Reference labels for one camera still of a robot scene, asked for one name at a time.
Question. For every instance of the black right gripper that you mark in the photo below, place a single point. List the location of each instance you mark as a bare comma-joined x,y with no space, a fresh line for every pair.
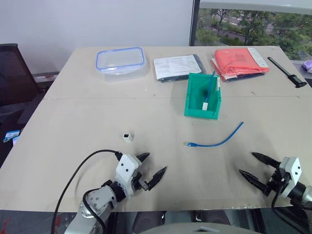
276,185

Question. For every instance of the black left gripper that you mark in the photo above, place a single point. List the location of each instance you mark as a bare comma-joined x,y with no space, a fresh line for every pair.
138,182

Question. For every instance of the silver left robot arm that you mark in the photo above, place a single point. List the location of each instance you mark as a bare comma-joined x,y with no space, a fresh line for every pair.
97,198

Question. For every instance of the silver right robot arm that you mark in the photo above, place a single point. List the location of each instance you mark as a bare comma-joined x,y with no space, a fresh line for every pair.
298,191

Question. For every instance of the small white connector block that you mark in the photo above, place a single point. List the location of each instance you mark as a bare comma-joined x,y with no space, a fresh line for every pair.
126,137

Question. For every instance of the dark rounded shape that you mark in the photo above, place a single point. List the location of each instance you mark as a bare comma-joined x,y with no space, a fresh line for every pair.
148,221

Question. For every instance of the green plastic bin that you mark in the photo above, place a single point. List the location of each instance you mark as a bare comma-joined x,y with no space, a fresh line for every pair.
195,97

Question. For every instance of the black bar tool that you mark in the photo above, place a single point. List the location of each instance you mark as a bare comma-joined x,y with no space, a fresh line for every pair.
292,77

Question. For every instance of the dark bag with paper sheet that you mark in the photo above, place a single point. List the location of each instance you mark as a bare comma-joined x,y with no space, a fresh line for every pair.
176,65

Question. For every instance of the clear container with blue lid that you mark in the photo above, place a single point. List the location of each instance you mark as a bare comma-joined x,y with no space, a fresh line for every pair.
120,62

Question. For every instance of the red bagged package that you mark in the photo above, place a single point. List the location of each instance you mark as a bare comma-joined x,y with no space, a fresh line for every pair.
240,61

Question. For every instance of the purple crumpled item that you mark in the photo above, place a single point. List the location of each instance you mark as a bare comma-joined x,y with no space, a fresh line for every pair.
307,65

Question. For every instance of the small blue printed box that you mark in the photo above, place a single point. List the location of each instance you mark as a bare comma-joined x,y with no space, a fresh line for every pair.
11,135

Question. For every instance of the black office chair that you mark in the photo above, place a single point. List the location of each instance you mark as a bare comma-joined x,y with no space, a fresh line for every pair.
14,78

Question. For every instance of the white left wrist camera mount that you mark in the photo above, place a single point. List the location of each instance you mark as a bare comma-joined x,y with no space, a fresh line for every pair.
126,168

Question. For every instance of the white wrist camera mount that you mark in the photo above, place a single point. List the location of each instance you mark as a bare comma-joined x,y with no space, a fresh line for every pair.
126,168
295,170

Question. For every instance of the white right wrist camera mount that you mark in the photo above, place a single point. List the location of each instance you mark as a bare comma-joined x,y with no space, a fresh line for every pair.
295,170

